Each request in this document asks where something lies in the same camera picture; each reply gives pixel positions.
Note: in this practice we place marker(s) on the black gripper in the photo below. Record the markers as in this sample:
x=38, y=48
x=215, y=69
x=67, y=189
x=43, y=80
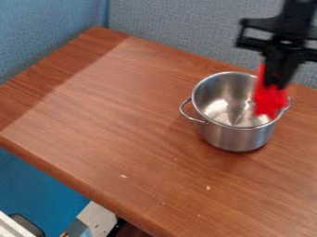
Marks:
x=290, y=34

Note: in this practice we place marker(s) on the red star-shaped block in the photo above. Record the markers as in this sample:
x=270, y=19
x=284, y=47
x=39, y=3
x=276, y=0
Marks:
x=269, y=99

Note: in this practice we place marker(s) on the stainless steel pot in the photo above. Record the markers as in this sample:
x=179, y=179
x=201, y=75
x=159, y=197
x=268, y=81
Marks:
x=222, y=110

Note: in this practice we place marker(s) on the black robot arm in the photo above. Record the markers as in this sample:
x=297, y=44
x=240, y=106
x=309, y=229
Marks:
x=293, y=8

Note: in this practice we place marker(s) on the white grey box under table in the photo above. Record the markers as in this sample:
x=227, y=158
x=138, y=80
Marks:
x=94, y=222

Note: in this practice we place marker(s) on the black white device corner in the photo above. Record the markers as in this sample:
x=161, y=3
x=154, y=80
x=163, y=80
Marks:
x=16, y=226

